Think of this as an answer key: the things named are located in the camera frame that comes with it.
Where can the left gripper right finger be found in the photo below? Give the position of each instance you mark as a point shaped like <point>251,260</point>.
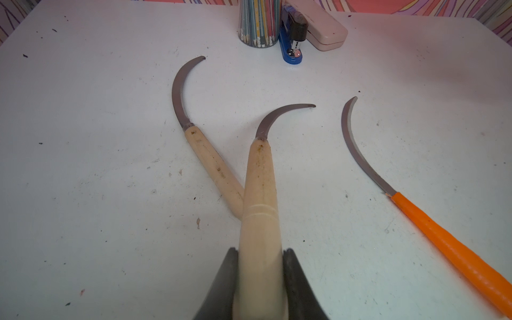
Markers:
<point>302,302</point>

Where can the orange handle sickle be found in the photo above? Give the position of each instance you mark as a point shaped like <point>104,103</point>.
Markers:
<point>489,282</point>

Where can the wooden handle sickle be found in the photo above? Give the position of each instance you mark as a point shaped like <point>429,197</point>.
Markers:
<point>226,182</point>
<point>260,287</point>

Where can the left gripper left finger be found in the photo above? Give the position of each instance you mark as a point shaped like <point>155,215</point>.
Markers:
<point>218,303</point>

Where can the cup of coloured pencils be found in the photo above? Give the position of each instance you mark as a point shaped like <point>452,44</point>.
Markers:
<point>259,22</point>

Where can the pink rectangular box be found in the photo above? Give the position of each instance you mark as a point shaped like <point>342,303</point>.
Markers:
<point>325,33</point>

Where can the blue stapler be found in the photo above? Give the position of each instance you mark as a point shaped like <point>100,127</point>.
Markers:
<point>293,32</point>

